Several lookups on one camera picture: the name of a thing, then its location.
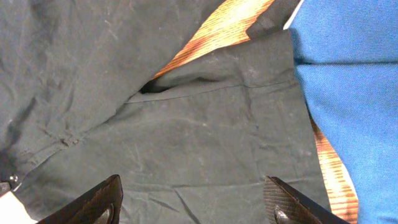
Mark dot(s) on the blue shirt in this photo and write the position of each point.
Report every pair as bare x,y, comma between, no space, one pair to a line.
345,54

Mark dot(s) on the black garment under pile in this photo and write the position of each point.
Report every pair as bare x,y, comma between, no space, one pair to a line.
272,19

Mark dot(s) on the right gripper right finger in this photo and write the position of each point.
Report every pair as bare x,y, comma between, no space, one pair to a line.
286,205

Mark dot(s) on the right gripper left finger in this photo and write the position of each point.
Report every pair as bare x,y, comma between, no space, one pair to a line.
101,204

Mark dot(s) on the black shorts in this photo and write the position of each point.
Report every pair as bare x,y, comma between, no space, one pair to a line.
82,99

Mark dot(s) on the white garment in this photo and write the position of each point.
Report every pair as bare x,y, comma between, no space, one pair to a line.
292,16

